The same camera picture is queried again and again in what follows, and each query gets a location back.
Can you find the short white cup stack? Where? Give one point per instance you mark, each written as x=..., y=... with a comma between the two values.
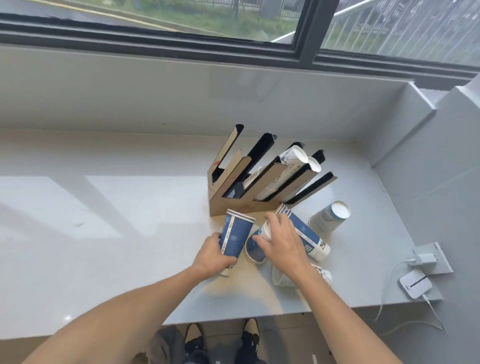
x=250, y=179

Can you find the white wall socket plate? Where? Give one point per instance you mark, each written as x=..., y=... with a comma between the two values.
x=444, y=262

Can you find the person's right thumb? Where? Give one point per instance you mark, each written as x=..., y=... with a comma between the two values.
x=261, y=241

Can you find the person's right shoe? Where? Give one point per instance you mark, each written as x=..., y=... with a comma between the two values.
x=250, y=330

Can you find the white square device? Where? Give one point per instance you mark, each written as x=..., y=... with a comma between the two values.
x=415, y=284

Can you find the long blue paper cup stack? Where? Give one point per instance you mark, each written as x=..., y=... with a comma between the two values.
x=309, y=236

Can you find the person's left forearm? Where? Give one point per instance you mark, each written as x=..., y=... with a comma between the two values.
x=123, y=318

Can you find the person's right hand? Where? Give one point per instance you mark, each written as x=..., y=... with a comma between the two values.
x=283, y=247

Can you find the person's left hand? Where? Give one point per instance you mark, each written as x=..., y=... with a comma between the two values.
x=210, y=258

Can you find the black window frame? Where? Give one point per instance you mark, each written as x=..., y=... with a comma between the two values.
x=307, y=33

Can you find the white patterned paper cup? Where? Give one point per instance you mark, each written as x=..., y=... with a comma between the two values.
x=281, y=279

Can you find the white plug adapter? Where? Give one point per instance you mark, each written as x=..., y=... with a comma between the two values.
x=425, y=259

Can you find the tall patterned white cup stack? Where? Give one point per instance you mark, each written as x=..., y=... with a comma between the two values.
x=287, y=165

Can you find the wooden black cup holder rack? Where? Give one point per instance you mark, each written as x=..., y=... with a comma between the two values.
x=225, y=204

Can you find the person's left thumb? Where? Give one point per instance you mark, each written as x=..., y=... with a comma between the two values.
x=229, y=261

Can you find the white outdoor railing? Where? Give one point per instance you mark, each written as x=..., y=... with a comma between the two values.
x=405, y=26

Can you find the plain white cup stack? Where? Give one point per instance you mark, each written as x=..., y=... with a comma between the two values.
x=315, y=164

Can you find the dark trousers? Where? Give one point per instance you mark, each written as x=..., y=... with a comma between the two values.
x=247, y=350

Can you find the person's right forearm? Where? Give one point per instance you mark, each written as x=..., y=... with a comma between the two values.
x=337, y=318

